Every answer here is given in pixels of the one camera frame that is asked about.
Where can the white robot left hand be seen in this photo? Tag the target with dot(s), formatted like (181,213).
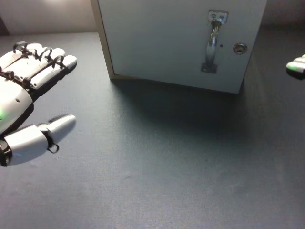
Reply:
(14,95)

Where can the round silver keyhole lock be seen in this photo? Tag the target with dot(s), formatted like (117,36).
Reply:
(240,48)

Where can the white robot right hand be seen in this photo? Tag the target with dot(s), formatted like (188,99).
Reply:
(296,66)

